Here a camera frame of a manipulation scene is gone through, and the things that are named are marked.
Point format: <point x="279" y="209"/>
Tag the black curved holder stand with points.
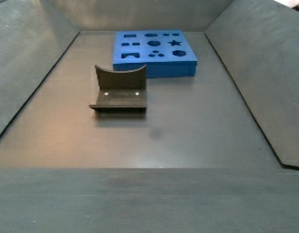
<point x="121" y="89"/>

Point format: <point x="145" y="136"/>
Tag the blue foam shape-sorter block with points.
<point x="158" y="49"/>

